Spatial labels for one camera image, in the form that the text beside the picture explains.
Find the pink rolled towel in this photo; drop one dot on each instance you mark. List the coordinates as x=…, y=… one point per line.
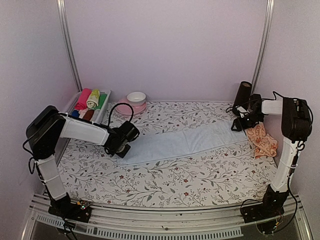
x=81, y=102

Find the blue rolled towel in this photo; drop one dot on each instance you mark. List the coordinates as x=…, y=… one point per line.
x=75, y=113

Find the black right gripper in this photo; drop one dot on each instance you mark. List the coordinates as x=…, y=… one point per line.
x=240, y=125

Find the white plastic basket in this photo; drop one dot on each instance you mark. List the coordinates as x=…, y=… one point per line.
x=98, y=115

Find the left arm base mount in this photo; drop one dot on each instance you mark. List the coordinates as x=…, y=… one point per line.
x=66, y=209

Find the orange patterned towel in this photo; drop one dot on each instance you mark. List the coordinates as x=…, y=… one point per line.
x=265, y=145

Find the light blue towel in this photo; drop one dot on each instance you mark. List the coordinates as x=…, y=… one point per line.
x=179, y=144

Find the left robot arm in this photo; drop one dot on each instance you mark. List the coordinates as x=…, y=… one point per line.
x=51, y=125

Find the dark brown cylinder cup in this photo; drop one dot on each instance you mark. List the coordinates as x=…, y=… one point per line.
x=242, y=97

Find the brown rolled towel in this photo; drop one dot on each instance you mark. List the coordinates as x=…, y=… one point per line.
x=88, y=115

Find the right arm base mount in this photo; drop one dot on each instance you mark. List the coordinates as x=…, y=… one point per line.
x=259, y=212

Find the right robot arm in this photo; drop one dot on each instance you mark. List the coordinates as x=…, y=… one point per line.
x=296, y=126

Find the pink plate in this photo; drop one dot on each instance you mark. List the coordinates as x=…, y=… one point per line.
x=126, y=111

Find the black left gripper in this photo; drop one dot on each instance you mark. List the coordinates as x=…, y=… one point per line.
x=123, y=153

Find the yellow-green rolled towel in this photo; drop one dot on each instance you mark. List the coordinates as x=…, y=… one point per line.
x=93, y=99

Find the green rolled towel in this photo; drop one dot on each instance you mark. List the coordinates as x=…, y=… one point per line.
x=101, y=100

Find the white bowl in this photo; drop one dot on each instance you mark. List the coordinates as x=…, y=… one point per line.
x=136, y=98

